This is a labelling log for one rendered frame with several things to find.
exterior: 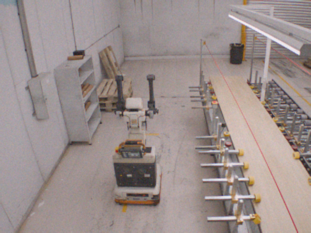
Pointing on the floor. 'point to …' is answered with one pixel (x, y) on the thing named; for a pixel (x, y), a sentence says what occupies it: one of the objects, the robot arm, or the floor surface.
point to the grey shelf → (79, 120)
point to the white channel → (271, 25)
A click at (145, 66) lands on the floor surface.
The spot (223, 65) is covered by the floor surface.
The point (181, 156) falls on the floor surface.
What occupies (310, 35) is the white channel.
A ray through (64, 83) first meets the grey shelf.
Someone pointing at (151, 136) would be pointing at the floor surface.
